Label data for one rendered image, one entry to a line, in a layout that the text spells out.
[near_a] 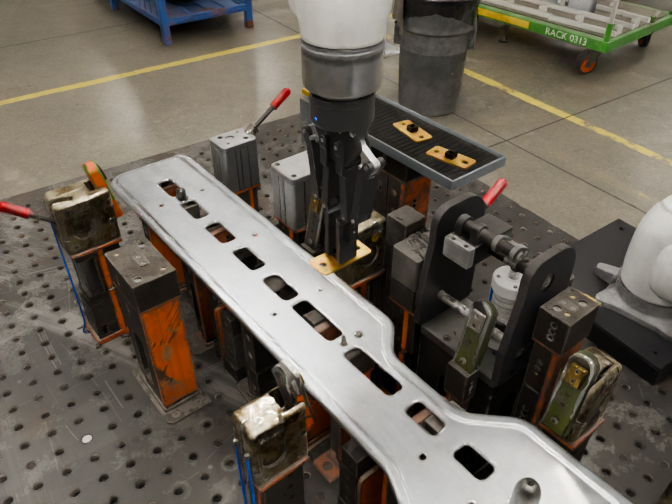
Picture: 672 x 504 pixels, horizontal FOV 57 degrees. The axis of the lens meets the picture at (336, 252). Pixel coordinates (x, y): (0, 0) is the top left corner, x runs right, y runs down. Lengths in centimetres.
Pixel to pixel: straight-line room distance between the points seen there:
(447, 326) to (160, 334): 51
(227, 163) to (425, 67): 259
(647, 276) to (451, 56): 263
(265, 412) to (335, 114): 39
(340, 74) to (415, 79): 324
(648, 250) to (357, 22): 91
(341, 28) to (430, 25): 309
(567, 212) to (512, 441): 242
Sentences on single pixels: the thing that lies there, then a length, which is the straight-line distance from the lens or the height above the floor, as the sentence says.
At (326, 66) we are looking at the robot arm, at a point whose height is 145.
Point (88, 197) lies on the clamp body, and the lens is 127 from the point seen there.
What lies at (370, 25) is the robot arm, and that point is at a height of 150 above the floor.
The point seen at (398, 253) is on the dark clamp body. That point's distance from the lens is 102.
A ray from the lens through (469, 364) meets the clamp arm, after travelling 95.
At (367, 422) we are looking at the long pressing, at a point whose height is 100.
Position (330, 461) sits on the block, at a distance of 118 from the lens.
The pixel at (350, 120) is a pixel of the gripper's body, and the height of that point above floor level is 139.
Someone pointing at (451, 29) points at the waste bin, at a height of 56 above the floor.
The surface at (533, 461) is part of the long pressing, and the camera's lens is 87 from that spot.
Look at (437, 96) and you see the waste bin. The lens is 393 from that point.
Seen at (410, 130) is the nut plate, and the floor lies 117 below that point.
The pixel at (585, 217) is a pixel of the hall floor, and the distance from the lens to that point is 322.
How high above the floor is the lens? 169
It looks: 38 degrees down
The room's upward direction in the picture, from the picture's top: straight up
